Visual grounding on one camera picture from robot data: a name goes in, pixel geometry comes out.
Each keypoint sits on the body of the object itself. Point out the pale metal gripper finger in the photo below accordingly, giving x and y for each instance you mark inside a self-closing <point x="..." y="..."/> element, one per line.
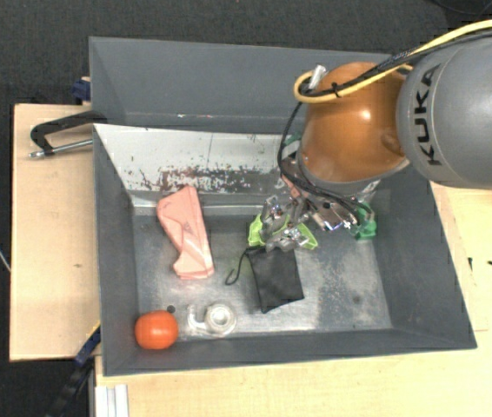
<point x="288" y="237"/>
<point x="275" y="215"/>

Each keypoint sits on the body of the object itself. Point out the lime green plastic thing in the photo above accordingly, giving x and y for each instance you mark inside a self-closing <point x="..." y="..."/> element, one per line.
<point x="254" y="232"/>

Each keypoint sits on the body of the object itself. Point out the black cloth pouch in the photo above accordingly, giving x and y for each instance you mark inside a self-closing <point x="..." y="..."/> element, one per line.
<point x="276" y="280"/>

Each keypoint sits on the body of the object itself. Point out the grey metal bin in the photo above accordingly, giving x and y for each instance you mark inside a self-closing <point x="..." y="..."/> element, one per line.
<point x="350" y="285"/>

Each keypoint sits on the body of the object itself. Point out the pink folded cloth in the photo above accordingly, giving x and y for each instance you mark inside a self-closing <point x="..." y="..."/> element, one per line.
<point x="185" y="233"/>

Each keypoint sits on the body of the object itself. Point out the orange ball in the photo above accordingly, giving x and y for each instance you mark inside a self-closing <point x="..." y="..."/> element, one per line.
<point x="156" y="330"/>

